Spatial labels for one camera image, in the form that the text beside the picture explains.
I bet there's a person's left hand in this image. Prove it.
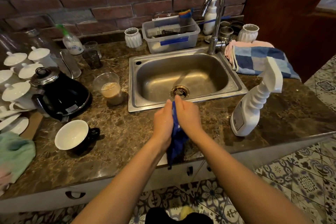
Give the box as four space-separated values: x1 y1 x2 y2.
152 100 174 151

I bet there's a person's right hand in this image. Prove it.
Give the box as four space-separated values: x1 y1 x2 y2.
174 95 204 144

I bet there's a dark blue cloth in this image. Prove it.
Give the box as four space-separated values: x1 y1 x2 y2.
166 101 190 170

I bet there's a person's right forearm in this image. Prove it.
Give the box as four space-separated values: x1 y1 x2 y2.
189 131 313 224

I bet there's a person's left forearm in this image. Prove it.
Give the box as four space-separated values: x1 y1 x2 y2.
71 137 169 224

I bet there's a metal sink drain strainer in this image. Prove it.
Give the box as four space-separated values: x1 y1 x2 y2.
170 85 190 99

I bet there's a stainless steel sink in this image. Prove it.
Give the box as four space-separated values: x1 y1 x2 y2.
128 47 249 113

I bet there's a plastic cup with milky drink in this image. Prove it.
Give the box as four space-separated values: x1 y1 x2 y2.
93 72 124 106

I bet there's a grey plastic tub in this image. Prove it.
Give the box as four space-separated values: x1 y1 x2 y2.
142 16 201 54

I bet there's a white spray bottle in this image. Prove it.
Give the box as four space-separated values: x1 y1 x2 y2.
230 56 284 137

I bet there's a pink cloth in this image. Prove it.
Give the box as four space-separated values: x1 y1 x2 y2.
224 40 275 66

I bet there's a white scrubbing brush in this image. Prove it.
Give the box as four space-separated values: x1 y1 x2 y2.
146 23 182 38

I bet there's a white ribbed ceramic vase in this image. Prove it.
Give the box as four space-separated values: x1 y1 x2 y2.
124 27 143 48
237 24 260 44

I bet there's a blue checked towel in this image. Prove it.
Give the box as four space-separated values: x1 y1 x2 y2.
232 45 302 81

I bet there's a small metal cup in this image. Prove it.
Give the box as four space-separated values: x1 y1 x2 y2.
219 26 234 42

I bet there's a white pump soap bottle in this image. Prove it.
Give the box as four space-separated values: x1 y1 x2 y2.
203 0 218 36

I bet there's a dark glass tumbler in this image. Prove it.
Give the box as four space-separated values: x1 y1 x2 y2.
82 50 103 70

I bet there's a chrome gooseneck faucet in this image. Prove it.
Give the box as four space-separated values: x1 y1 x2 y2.
201 0 227 55

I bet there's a dark metal bowl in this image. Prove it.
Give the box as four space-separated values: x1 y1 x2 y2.
230 21 246 34

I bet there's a clear drinking glass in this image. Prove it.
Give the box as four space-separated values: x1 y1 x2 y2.
84 41 102 59

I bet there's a black mug with white inside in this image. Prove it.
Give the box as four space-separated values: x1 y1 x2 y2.
55 120 101 156

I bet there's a yellow slipper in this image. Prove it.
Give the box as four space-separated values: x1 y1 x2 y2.
180 205 196 219

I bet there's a black electric kettle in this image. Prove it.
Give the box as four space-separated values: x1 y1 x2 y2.
29 67 93 123

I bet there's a white cabinet front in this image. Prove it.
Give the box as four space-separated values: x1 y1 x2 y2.
0 132 336 215

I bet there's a person's black clothing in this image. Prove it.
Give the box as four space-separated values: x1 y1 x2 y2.
145 207 214 224

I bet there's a large glass pitcher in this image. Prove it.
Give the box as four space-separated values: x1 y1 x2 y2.
22 28 82 79

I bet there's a clear bottle with green cap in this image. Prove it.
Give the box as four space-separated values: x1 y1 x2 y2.
56 24 85 56

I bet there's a brown cardboard piece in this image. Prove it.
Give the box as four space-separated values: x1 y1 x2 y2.
20 112 44 140

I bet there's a white saucer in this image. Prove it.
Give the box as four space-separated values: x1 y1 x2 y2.
1 117 29 135
0 113 22 130

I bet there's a light green cloth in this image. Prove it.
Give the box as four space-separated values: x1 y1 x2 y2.
0 132 36 184

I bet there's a blue thin-handled brush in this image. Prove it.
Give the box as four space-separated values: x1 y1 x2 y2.
178 9 231 26

